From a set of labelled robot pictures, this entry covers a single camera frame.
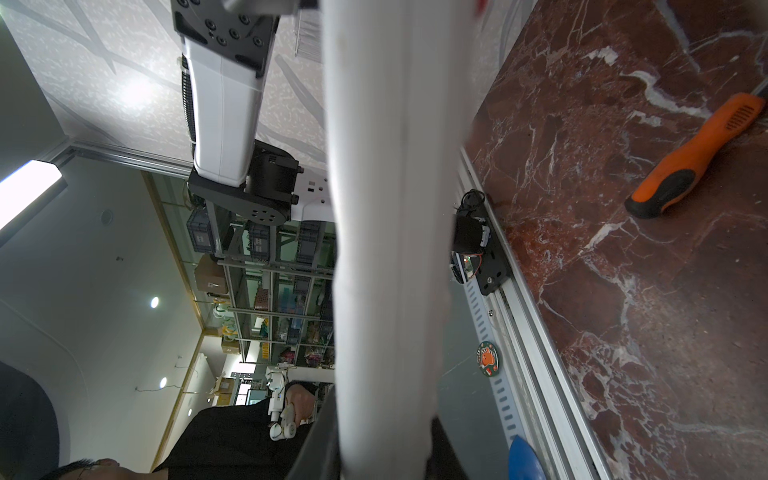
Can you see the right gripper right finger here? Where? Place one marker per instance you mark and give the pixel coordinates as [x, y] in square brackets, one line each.
[443, 463]

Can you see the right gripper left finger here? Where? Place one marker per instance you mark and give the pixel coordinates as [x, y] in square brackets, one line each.
[319, 456]

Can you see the orange handle screwdriver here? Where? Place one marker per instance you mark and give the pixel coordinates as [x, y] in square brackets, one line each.
[676, 175]

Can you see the white remote control face up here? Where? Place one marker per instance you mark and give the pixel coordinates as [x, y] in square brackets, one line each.
[396, 90]

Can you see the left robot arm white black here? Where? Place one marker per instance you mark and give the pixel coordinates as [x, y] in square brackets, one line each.
[227, 47]

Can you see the round orange badge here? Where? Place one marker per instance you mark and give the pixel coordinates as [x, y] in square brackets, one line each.
[488, 359]

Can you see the metal storage shelving background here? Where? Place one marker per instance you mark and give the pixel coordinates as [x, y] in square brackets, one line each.
[270, 286]

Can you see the ceiling light panel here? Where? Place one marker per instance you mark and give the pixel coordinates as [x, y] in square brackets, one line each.
[25, 192]

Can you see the blue toy shovel wooden handle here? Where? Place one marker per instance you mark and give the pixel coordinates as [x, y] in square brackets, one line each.
[522, 462]

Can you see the aluminium frame rail front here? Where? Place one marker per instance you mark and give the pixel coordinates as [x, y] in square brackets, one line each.
[530, 397]

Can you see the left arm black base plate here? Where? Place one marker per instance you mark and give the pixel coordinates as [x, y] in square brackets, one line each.
[477, 252]

